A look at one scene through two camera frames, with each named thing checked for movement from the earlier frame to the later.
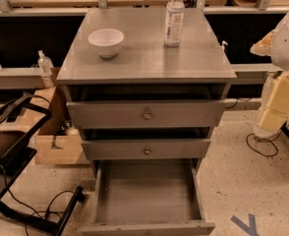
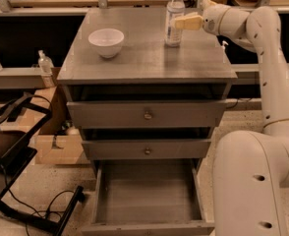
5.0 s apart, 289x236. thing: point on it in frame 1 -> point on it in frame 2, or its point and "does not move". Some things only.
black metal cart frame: (9, 149) does not move
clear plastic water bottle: (175, 16) does not move
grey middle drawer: (146, 149) does not move
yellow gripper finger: (263, 47) -> (189, 23)
